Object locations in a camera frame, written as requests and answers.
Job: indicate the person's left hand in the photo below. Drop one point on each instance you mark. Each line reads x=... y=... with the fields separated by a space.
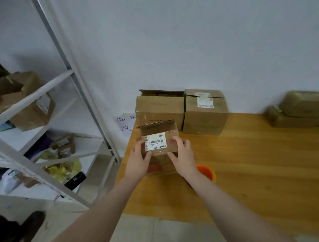
x=138 y=162

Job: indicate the person's right hand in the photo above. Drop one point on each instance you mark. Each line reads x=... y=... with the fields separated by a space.
x=183 y=158

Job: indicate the blue orange tape dispenser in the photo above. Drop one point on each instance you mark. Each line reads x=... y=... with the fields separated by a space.
x=207 y=172

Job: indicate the cube red-printed cardboard box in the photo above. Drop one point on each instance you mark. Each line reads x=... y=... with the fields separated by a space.
x=159 y=130

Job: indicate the stack of cardboard boxes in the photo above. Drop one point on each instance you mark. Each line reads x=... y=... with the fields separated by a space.
x=159 y=107

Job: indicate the box barcode label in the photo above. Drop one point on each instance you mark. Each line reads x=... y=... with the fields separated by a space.
x=284 y=120

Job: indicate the small open-flap cardboard box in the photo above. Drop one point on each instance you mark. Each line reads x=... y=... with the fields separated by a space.
x=301 y=102

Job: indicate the person's right forearm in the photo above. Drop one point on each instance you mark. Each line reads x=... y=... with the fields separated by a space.
x=234 y=212

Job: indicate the person's left forearm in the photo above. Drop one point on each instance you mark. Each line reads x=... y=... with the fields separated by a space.
x=99 y=214

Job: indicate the brown cardboard scrap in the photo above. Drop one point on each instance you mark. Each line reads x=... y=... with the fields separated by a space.
x=26 y=180

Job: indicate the black mobile phone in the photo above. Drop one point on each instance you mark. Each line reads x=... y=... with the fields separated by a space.
x=74 y=180

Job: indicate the yellow plastic bag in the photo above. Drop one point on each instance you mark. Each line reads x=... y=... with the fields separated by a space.
x=62 y=169

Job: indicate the small open carton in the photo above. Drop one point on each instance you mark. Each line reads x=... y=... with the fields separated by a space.
x=62 y=144

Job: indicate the wooden table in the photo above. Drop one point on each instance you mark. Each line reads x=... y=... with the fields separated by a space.
x=269 y=164

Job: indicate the dark blue bag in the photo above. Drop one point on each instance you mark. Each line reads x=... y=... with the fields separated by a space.
x=37 y=153

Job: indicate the large worn shelf carton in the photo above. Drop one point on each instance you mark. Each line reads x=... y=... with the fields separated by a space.
x=27 y=114

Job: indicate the grey metal shelf rack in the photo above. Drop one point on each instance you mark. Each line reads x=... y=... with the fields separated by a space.
x=30 y=97

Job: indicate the white plastic bag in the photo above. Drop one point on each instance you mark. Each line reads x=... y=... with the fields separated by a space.
x=9 y=182

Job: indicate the white paper wall sign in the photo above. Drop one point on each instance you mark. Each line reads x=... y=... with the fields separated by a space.
x=123 y=124

